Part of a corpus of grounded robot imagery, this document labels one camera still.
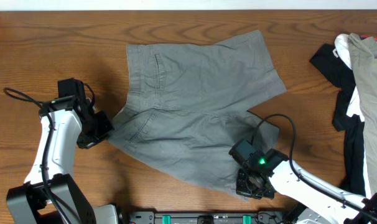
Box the grey shorts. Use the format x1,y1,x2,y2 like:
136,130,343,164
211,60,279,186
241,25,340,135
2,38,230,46
109,30,286,195

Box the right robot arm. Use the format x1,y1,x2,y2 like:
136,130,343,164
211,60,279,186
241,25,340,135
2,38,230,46
229,139,377,223

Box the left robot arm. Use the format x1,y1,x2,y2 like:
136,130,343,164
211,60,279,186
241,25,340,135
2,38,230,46
4,78,121,224

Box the black garment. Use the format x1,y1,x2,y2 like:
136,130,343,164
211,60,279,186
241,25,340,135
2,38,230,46
310,44,366,196

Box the white garment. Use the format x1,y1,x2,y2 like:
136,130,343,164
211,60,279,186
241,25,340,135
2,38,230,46
333,33,377,223

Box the olive grey garment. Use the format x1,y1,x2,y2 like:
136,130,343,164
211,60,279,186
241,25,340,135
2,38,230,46
347,32,377,208

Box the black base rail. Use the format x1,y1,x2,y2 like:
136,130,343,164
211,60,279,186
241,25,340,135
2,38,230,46
128,211,292,224

